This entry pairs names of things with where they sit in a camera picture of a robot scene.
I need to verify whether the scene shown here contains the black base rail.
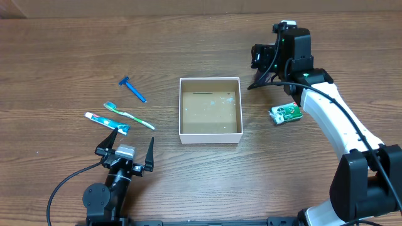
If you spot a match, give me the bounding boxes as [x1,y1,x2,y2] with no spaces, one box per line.
[77,216,302,226]

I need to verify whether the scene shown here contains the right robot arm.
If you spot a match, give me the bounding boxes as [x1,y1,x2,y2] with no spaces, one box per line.
[251,21,401,226]

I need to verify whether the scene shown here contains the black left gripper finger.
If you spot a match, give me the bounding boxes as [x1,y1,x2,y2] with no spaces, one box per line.
[96,128,118,150]
[144,137,155,168]

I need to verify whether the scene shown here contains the green white toothbrush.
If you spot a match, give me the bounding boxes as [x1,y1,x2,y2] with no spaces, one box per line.
[103,102,155,131]

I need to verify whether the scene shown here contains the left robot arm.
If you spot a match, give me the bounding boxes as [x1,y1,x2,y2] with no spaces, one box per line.
[82,129,155,225]

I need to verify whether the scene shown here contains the green soap bar pack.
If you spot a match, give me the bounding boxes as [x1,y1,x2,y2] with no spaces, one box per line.
[269,102,303,125]

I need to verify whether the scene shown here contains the white cardboard box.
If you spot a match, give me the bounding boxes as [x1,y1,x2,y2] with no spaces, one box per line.
[178,77,243,144]

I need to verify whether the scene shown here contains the white green toothpaste tube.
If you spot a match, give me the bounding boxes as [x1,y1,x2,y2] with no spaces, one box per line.
[85,112,130,136]

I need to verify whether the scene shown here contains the blue disposable razor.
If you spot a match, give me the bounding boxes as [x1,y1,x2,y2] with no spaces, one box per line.
[119,77,147,103]

